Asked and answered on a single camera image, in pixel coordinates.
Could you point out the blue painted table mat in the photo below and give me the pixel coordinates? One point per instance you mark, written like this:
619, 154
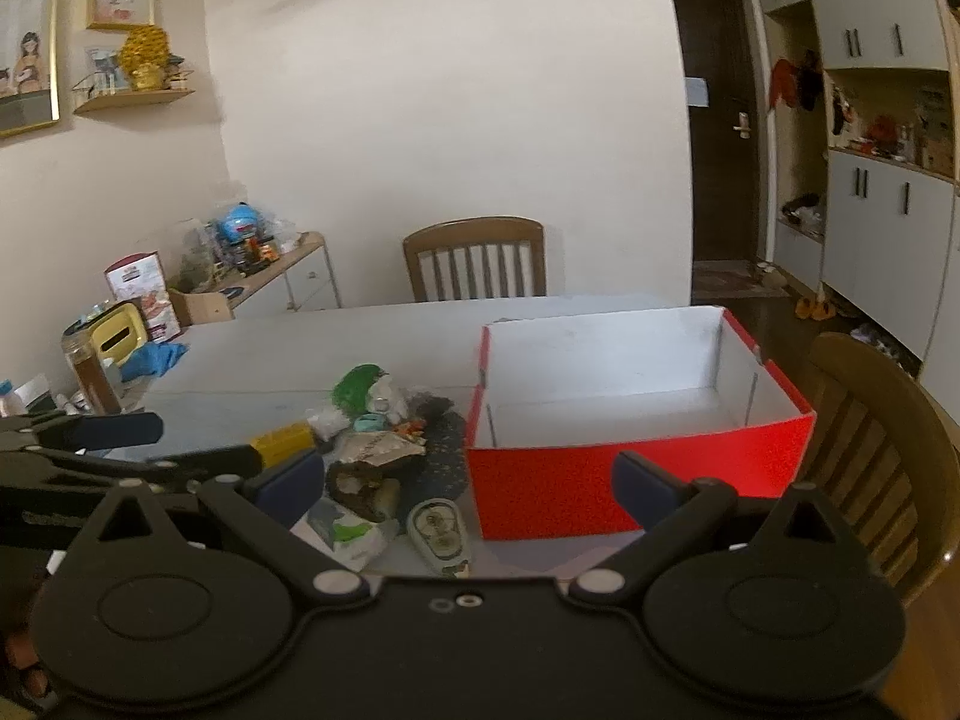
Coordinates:
442, 470

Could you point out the orange slippers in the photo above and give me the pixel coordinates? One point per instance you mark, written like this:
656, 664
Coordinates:
817, 310

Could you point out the wall shelf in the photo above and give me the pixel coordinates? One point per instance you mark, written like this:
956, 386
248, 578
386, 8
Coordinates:
98, 91

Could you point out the teal round gadget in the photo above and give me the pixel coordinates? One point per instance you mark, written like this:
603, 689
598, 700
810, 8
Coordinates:
371, 423

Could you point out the near wooden chair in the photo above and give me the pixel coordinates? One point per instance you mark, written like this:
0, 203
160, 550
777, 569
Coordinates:
883, 456

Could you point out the blue cloth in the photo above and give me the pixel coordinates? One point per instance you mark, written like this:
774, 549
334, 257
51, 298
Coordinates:
152, 360

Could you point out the yellow small box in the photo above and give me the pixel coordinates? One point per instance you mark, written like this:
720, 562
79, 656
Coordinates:
284, 443

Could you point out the white wall cabinets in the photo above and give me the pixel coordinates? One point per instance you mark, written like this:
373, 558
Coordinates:
864, 98

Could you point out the glass jar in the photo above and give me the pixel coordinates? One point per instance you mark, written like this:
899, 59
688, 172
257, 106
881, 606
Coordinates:
81, 356

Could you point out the framed cartoon picture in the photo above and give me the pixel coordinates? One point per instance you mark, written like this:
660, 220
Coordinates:
30, 91

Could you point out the gold ornament tree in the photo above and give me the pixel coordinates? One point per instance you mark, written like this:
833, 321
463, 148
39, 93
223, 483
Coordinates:
144, 58

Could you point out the wooden chair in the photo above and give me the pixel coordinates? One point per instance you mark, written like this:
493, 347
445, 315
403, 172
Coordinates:
883, 456
489, 257

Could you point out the blue toy helmet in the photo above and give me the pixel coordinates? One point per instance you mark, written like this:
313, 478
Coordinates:
239, 223

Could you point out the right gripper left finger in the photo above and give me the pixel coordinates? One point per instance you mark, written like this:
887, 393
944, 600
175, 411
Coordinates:
258, 563

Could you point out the grey fuzzy toy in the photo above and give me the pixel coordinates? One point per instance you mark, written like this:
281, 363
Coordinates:
428, 407

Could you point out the red white snack box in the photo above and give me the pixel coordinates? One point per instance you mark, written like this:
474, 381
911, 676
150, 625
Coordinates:
140, 278

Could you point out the white green plastic bag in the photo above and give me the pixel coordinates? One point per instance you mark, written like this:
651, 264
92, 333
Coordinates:
352, 541

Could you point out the far wooden chair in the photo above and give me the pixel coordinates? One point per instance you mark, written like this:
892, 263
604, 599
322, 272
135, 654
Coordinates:
489, 257

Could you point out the colourful small toy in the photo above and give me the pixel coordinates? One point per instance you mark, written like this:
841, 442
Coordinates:
412, 430

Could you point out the yellow tissue box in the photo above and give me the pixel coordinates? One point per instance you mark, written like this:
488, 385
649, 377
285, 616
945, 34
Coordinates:
118, 332

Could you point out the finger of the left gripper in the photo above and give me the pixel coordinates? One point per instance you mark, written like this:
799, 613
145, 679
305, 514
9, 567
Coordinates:
59, 431
242, 461

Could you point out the dark entrance door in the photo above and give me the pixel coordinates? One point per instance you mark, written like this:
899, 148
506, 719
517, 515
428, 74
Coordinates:
722, 103

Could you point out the white side cabinet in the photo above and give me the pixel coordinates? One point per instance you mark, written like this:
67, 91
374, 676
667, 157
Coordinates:
300, 281

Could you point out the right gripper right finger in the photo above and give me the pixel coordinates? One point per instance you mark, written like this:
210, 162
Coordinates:
676, 517

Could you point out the white plush tooth toy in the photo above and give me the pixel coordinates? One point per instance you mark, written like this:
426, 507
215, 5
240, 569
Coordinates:
386, 399

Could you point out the red cardboard box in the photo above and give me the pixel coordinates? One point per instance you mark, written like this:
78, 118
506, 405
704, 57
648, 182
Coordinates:
557, 398

